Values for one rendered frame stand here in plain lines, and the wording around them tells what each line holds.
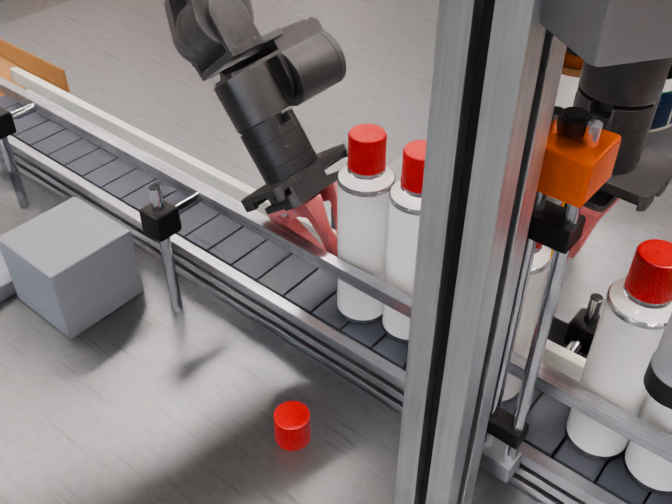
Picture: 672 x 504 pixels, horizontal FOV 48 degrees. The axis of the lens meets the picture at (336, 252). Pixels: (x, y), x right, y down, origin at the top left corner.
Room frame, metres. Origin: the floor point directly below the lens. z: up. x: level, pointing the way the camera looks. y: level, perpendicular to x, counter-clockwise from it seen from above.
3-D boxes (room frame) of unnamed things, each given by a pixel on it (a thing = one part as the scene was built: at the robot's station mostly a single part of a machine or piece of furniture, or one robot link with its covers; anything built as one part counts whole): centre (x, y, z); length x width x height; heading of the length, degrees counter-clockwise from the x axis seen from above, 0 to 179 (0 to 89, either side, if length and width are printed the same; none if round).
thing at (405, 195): (0.53, -0.07, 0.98); 0.05 x 0.05 x 0.20
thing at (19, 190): (0.81, 0.39, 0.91); 0.07 x 0.03 x 0.17; 140
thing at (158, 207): (0.62, 0.16, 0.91); 0.07 x 0.03 x 0.17; 140
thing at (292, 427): (0.43, 0.04, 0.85); 0.03 x 0.03 x 0.03
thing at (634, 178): (0.49, -0.20, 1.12); 0.10 x 0.07 x 0.07; 50
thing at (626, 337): (0.39, -0.22, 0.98); 0.05 x 0.05 x 0.20
